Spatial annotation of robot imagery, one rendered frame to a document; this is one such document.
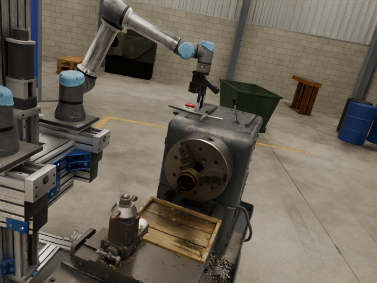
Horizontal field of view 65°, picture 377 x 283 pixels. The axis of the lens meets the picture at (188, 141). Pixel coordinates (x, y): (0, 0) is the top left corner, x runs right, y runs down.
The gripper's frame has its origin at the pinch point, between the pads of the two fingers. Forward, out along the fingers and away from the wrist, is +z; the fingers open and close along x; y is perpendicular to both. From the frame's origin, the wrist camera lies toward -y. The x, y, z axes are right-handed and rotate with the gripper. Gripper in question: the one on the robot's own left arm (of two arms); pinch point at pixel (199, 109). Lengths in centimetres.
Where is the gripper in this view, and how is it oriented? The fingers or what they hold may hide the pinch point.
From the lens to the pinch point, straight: 163.5
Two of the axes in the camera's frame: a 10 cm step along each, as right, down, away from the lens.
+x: -3.2, 2.7, -9.1
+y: -9.3, -2.7, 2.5
